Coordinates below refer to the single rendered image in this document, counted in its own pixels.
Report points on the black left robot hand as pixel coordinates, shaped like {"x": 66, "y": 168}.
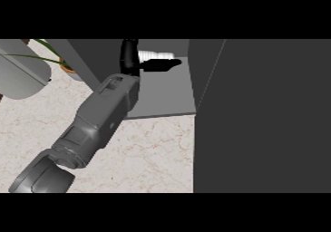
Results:
{"x": 130, "y": 59}

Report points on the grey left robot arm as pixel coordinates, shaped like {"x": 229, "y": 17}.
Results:
{"x": 103, "y": 111}

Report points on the white ribbed water bottle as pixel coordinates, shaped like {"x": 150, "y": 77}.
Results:
{"x": 156, "y": 55}

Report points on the grey open cabinet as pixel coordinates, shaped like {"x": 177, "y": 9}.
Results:
{"x": 168, "y": 93}

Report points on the large dark grey cabinet door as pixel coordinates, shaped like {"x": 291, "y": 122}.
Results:
{"x": 271, "y": 120}

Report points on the orange rimmed plant pot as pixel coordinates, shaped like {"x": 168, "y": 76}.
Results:
{"x": 71, "y": 71}

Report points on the green leafy plant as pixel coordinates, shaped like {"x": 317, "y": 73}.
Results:
{"x": 50, "y": 50}

